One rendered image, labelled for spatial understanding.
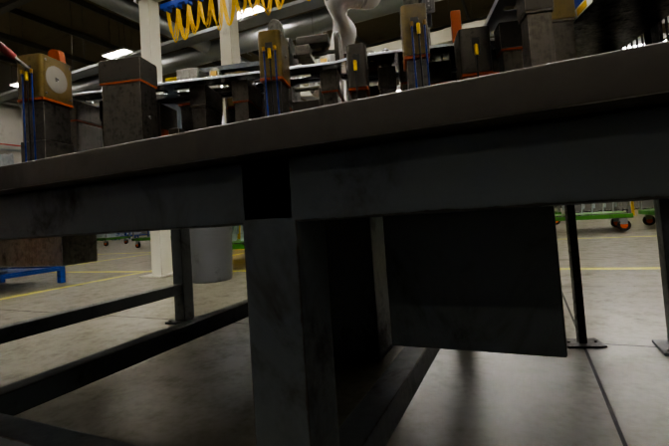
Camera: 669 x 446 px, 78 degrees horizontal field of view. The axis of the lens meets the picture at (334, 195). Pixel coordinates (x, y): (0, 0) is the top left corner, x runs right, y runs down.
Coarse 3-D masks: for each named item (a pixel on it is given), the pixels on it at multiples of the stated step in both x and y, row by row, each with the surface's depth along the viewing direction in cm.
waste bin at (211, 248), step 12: (204, 228) 398; (216, 228) 402; (228, 228) 413; (192, 240) 401; (204, 240) 398; (216, 240) 402; (228, 240) 413; (192, 252) 402; (204, 252) 398; (216, 252) 402; (228, 252) 412; (192, 264) 403; (204, 264) 398; (216, 264) 401; (228, 264) 412; (192, 276) 405; (204, 276) 399; (216, 276) 401; (228, 276) 411
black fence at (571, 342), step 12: (660, 24) 105; (648, 36) 107; (660, 36) 104; (576, 240) 166; (576, 252) 166; (576, 264) 165; (576, 276) 165; (576, 288) 165; (576, 300) 165; (576, 312) 165; (576, 324) 166; (576, 336) 166
